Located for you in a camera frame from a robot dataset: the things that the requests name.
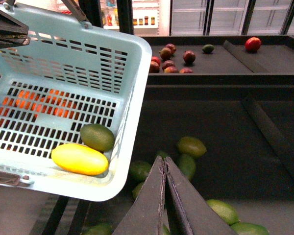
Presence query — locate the dark green avocado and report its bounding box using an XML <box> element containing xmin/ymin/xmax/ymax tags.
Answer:
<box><xmin>202</xmin><ymin>44</ymin><xmax>214</xmax><ymax>54</ymax></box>

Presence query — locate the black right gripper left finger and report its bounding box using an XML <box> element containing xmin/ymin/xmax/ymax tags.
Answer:
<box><xmin>113</xmin><ymin>156</ymin><xmax>166</xmax><ymax>235</ymax></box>

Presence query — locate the yellow mango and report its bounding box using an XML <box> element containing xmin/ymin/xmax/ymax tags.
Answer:
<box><xmin>51</xmin><ymin>143</ymin><xmax>109</xmax><ymax>176</ymax></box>

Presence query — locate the black shelf post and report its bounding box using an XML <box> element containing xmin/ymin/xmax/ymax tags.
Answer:
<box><xmin>117</xmin><ymin>0</ymin><xmax>134</xmax><ymax>35</ymax></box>

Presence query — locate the light blue plastic basket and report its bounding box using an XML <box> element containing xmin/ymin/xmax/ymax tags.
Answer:
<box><xmin>0</xmin><ymin>3</ymin><xmax>152</xmax><ymax>202</ymax></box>

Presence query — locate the brown basket handle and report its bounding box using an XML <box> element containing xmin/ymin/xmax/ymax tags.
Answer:
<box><xmin>62</xmin><ymin>0</ymin><xmax>89</xmax><ymax>22</ymax></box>

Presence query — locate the black fruit display shelf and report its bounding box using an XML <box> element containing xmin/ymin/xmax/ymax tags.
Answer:
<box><xmin>39</xmin><ymin>84</ymin><xmax>294</xmax><ymax>235</ymax></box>

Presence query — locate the white shelf with jars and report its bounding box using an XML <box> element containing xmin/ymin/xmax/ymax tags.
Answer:
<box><xmin>99</xmin><ymin>0</ymin><xmax>160</xmax><ymax>31</ymax></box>

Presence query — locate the glass door refrigerator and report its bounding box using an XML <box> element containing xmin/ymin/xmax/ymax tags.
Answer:
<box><xmin>170</xmin><ymin>0</ymin><xmax>294</xmax><ymax>36</ymax></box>

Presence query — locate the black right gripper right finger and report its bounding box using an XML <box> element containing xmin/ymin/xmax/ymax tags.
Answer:
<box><xmin>164</xmin><ymin>157</ymin><xmax>236</xmax><ymax>235</ymax></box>

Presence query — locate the upper black fruit tray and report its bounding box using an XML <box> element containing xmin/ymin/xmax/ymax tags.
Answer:
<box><xmin>145</xmin><ymin>35</ymin><xmax>294</xmax><ymax>86</ymax></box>

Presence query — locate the bright red mango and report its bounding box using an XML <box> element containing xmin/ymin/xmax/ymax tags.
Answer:
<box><xmin>245</xmin><ymin>37</ymin><xmax>262</xmax><ymax>53</ymax></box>

